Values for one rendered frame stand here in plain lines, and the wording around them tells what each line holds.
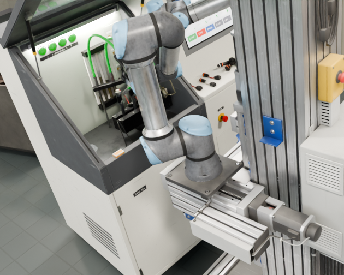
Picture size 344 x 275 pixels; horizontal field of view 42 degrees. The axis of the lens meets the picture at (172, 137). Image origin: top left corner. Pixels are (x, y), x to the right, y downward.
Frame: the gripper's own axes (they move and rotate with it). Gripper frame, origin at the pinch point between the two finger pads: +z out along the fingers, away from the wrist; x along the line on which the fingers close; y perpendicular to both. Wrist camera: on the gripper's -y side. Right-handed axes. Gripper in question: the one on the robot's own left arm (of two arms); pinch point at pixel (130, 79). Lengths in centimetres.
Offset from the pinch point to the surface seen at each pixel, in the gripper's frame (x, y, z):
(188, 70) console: 37, 3, 35
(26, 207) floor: -97, -13, 155
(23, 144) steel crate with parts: -75, -69, 189
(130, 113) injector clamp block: -6.0, 6.5, 26.1
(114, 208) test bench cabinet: -42, 43, 19
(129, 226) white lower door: -41, 54, 32
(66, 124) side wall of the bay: -37.2, 0.1, 1.1
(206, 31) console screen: 60, -10, 34
